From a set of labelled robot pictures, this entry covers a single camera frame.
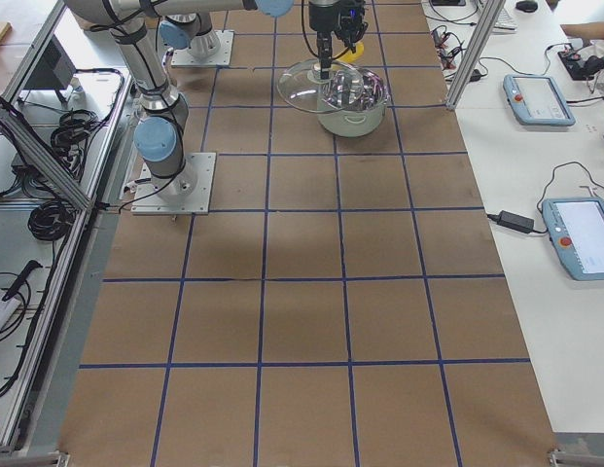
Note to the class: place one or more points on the yellow corn cob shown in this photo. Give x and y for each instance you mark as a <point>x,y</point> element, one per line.
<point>352,56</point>

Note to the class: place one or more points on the glass pot lid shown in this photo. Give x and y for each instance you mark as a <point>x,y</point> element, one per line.
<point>306,87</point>

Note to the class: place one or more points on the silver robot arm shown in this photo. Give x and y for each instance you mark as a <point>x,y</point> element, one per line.
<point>159,139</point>
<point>178,31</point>

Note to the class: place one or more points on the pale green cooking pot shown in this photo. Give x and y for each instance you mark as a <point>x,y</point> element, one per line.
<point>366,115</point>

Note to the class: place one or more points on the blue teach pendant far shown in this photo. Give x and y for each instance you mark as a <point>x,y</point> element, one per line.
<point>537,101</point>

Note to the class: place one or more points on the blue teach pendant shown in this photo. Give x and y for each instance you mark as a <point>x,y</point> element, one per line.
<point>537,101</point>
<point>576,231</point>

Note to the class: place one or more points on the black power adapter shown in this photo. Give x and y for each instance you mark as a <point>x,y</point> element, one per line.
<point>515,222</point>

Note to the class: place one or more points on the brown paper table mat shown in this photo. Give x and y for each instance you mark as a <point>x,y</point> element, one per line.
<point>341,304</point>

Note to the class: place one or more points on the blue teach pendant near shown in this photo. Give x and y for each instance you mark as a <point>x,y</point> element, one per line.
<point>576,231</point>

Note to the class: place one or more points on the aluminium frame post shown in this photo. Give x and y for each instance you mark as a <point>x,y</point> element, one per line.
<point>477,42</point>

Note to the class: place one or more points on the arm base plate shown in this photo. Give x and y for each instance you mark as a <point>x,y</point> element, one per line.
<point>204,51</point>
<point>188,193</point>

